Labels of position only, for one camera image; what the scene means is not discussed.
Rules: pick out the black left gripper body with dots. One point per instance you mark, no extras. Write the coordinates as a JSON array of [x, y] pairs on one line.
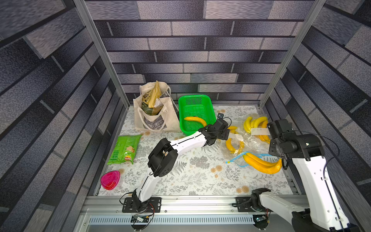
[[224, 135]]

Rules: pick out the clear zip-top bag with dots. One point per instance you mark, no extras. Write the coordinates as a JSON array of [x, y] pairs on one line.
[[257, 131], [250, 149]]

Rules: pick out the yellow banana bunch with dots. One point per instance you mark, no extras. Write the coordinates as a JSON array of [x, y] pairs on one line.
[[260, 122], [235, 143]]

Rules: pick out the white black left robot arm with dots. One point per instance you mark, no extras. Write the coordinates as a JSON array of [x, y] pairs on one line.
[[163, 157]]

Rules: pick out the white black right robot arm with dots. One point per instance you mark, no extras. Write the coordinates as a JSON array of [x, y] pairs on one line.
[[324, 213]]

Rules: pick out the beige canvas tote bag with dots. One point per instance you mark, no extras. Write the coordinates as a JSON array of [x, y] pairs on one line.
[[166, 120]]

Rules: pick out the green chips bag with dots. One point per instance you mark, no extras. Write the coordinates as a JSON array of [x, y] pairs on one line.
[[125, 149]]

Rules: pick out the green plastic basket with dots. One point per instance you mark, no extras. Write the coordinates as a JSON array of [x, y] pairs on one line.
[[195, 106]]

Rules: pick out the snack packets in tote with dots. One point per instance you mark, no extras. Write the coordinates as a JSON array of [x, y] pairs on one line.
[[151, 94]]

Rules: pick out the right circuit board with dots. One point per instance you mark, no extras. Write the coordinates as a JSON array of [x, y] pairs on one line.
[[261, 222]]

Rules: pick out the circuit board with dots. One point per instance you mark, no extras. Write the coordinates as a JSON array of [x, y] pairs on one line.
[[261, 222], [140, 222]]

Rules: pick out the left circuit board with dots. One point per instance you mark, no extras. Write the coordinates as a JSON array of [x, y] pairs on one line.
[[140, 222]]

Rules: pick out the pink plastic container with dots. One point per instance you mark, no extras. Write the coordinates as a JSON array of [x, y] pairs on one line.
[[110, 180]]

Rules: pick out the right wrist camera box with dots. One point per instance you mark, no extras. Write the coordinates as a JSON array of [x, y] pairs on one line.
[[277, 127]]

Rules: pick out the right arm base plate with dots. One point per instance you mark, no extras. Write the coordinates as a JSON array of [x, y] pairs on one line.
[[245, 204]]

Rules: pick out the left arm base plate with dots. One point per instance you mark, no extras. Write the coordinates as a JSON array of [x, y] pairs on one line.
[[149, 206]]

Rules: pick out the aluminium frame post right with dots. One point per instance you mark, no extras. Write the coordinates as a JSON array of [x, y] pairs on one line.
[[281, 70]]

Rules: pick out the aluminium frame post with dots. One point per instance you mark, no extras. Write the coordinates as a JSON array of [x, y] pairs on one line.
[[94, 34], [281, 70]]

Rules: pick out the aluminium front rail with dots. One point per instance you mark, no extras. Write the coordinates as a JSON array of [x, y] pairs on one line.
[[177, 213]]

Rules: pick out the aluminium frame post left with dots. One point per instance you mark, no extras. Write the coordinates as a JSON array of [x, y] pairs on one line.
[[94, 34]]

